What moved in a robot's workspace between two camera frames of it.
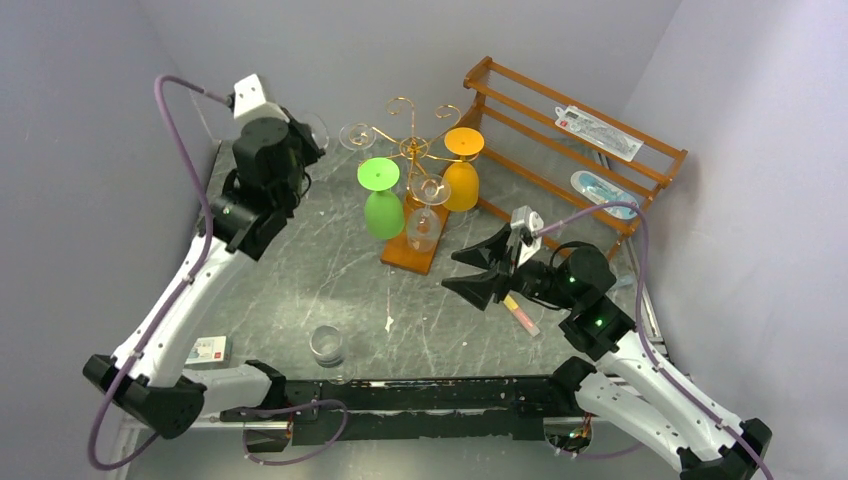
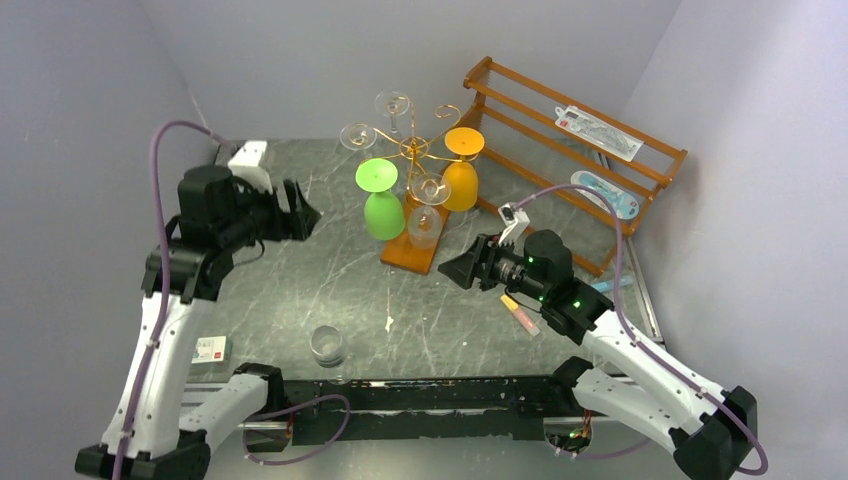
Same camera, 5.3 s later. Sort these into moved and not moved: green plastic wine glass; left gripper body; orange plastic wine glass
Moved: left gripper body
Not moved: orange plastic wine glass; green plastic wine glass
